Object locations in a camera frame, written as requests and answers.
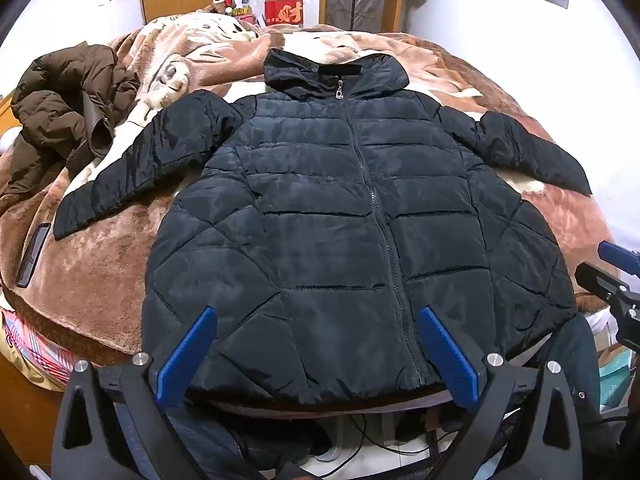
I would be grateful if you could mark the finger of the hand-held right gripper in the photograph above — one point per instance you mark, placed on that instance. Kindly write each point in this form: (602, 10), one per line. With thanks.
(620, 256)
(600, 280)

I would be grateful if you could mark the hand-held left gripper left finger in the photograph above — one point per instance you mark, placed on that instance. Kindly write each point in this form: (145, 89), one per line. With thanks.
(187, 355)

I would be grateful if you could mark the red gift box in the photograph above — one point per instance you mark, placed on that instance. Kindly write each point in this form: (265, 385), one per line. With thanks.
(283, 12)

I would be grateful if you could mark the wooden bed frame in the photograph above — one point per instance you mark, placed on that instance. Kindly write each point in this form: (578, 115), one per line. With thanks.
(25, 420)

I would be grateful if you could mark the brown jacket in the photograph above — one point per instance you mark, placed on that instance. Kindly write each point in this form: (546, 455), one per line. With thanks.
(60, 95)

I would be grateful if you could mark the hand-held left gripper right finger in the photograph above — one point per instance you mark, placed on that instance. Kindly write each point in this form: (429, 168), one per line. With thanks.
(447, 360)

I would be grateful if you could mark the brown printed plush blanket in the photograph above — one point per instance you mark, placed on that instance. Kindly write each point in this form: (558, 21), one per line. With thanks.
(100, 270)

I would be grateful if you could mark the black puffer jacket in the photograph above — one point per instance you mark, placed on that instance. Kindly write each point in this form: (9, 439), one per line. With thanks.
(325, 210)

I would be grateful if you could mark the teal cardboard box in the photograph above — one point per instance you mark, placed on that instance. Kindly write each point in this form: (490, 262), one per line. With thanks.
(617, 380)

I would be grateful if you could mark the plush toy with santa hat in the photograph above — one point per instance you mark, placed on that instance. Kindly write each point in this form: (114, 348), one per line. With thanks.
(222, 2)

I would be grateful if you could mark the plaid bed sheet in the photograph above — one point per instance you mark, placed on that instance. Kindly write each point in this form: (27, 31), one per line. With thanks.
(35, 350)

